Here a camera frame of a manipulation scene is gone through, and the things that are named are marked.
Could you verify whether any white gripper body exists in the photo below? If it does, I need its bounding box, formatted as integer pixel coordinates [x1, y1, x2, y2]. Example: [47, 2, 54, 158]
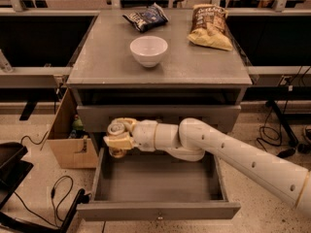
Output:
[132, 120, 157, 152]

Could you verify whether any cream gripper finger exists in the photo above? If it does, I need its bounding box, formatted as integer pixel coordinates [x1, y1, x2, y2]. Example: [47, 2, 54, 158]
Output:
[104, 136, 135, 150]
[116, 117, 137, 134]

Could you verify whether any orange drink can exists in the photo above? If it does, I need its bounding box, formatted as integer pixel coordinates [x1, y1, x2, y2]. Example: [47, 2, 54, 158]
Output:
[108, 123, 127, 158]

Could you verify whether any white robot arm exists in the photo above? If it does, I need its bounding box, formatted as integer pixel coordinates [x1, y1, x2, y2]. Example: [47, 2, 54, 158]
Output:
[103, 117, 311, 217]

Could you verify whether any open grey middle drawer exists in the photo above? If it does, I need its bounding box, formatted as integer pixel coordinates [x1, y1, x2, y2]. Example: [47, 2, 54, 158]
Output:
[78, 142, 241, 221]

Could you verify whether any grey drawer cabinet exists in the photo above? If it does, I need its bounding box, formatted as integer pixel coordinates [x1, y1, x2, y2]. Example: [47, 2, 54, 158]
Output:
[68, 9, 251, 148]

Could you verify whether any grey top drawer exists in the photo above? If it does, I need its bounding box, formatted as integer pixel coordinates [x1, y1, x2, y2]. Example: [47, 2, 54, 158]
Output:
[77, 105, 241, 133]

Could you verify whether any green bottle in box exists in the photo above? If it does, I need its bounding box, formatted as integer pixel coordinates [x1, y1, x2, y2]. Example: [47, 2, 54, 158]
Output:
[72, 115, 84, 131]

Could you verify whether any cardboard box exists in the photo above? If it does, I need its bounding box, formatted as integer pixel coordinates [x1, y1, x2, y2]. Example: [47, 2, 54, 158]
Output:
[47, 89, 98, 169]

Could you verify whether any white ceramic bowl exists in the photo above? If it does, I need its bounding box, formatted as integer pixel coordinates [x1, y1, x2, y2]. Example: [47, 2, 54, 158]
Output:
[130, 36, 168, 68]

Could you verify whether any blue chip bag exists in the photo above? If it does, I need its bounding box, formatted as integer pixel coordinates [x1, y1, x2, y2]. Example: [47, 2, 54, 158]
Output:
[122, 3, 168, 33]

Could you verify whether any black chair base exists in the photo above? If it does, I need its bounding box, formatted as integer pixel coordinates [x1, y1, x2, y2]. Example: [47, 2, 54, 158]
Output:
[0, 142, 91, 233]

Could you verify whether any brown yellow chip bag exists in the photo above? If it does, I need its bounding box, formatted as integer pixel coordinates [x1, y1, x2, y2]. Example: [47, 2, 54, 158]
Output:
[188, 4, 233, 50]

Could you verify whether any black floor cable left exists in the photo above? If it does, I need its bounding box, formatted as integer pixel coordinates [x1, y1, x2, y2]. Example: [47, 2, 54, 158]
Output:
[13, 175, 75, 229]

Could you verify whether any black cable power adapter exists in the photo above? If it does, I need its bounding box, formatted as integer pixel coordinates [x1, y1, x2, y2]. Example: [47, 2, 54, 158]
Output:
[257, 109, 295, 158]

